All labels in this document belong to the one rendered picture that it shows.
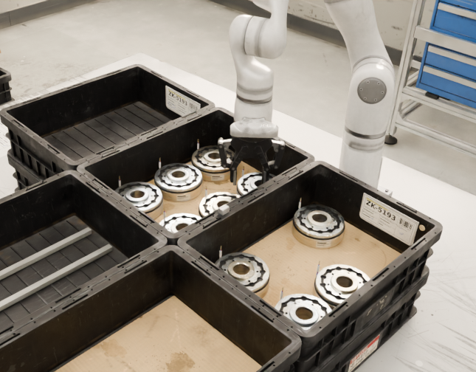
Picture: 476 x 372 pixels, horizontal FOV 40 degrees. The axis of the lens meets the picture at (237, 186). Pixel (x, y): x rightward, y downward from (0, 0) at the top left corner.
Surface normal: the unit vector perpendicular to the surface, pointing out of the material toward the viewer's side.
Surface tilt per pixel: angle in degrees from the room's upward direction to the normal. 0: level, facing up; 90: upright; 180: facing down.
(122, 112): 0
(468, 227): 0
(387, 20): 90
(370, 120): 89
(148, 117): 0
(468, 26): 90
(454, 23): 90
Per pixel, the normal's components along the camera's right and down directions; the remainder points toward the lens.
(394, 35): -0.64, 0.42
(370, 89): -0.26, 0.57
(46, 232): 0.05, -0.81
